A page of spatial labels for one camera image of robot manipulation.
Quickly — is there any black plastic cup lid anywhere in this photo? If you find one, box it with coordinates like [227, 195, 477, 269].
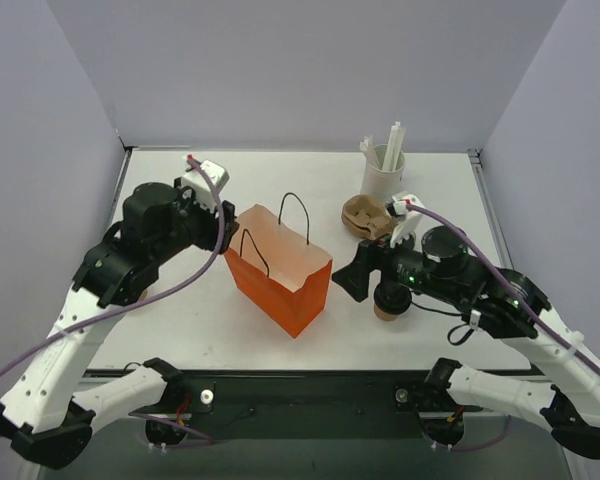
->
[374, 281, 412, 316]

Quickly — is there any brown cardboard cup carrier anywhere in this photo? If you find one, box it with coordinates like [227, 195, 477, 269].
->
[341, 194, 397, 240]

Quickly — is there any orange paper bag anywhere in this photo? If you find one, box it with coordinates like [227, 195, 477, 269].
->
[224, 192, 333, 338]

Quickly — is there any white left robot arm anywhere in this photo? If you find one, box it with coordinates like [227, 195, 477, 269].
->
[0, 178, 238, 470]

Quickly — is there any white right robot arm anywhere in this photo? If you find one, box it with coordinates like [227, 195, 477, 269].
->
[332, 226, 600, 460]

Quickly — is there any white straw holder cup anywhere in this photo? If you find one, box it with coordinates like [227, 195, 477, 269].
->
[360, 144, 405, 202]

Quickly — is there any white wrapped straw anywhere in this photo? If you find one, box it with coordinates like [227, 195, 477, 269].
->
[359, 136, 380, 168]
[382, 121, 406, 172]

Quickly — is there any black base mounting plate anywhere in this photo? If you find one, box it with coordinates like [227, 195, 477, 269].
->
[143, 370, 460, 441]

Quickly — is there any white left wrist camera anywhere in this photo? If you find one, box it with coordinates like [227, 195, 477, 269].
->
[180, 154, 230, 212]

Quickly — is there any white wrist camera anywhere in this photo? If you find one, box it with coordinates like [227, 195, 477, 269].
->
[385, 191, 424, 248]
[180, 154, 230, 212]

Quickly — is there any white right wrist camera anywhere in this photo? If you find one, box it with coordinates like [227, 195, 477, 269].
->
[385, 191, 424, 248]

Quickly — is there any aluminium frame rail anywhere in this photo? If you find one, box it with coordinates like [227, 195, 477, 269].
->
[467, 147, 536, 346]

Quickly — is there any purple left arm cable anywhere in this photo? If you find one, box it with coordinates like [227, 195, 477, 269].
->
[0, 157, 229, 448]

